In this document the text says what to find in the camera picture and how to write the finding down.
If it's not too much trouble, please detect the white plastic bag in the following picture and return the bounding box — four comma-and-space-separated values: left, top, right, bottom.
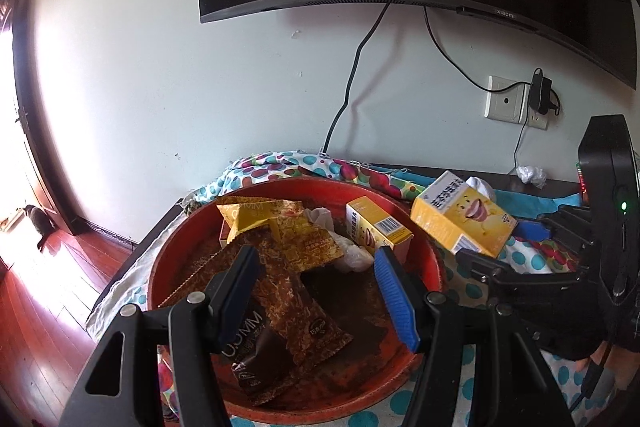
304, 206, 377, 276

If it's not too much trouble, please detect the crumpled clear plastic bag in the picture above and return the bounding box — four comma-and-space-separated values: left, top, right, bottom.
515, 164, 549, 188

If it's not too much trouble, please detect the large yellow box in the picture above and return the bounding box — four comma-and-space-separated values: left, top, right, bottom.
410, 170, 519, 259

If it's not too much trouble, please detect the small yellow box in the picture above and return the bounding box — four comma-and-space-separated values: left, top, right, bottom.
346, 196, 415, 264

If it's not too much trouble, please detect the black adapter cable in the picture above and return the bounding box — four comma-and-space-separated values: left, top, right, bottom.
509, 119, 532, 176

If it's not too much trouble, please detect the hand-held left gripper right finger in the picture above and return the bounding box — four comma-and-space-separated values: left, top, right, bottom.
373, 246, 576, 427

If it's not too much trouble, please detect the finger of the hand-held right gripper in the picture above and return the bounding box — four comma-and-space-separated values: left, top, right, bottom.
455, 248, 589, 309
537, 205, 597, 259

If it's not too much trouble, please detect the person's right hand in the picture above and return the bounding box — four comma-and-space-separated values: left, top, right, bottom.
575, 342, 640, 408

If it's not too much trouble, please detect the black power adapter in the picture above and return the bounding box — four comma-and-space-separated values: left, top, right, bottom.
529, 68, 562, 116

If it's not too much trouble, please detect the polka dot cloth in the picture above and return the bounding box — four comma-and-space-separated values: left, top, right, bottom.
85, 149, 640, 427

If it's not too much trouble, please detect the brown snack packet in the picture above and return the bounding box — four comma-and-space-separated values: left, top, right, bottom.
260, 237, 354, 366
157, 227, 302, 408

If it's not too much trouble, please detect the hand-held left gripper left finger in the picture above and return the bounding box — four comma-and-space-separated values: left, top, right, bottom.
59, 245, 262, 427

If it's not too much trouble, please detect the yellow snack packet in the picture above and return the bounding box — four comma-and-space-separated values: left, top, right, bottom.
216, 197, 347, 271

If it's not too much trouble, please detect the red round tray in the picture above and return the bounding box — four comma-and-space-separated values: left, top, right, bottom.
147, 177, 449, 426

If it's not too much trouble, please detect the white wall outlet plate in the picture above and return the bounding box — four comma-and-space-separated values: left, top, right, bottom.
484, 75, 532, 124

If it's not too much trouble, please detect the white wall socket plate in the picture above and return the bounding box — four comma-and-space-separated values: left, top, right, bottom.
524, 106, 549, 130

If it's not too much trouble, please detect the thick dark cable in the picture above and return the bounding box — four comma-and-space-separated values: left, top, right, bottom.
319, 3, 392, 156

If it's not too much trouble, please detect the dark wooden door frame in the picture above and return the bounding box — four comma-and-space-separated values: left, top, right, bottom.
9, 0, 132, 250

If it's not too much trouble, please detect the thin black cable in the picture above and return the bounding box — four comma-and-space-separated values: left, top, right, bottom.
423, 6, 537, 94

